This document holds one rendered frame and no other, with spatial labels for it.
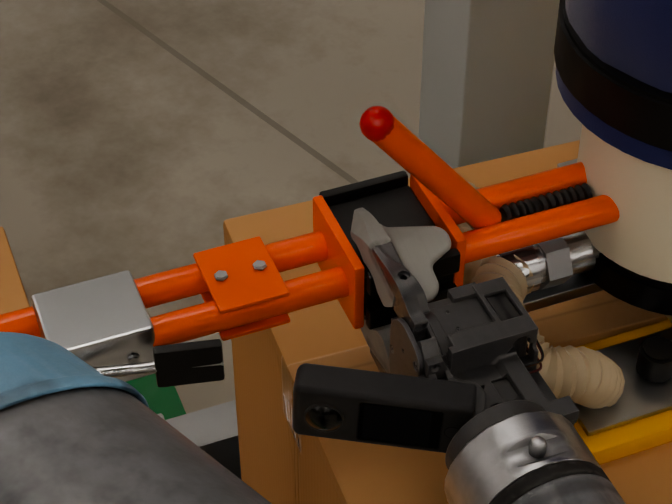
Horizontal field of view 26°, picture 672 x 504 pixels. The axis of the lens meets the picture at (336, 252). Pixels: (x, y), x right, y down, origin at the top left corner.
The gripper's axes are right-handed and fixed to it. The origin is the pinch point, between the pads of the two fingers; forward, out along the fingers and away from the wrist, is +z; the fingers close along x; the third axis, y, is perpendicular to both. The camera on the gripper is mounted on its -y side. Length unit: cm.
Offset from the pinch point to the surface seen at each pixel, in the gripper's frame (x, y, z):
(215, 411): -52, -2, 35
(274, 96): -111, 49, 164
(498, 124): -73, 64, 95
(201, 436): -52, -4, 32
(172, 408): -111, 5, 89
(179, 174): -111, 24, 147
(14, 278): -57, -18, 70
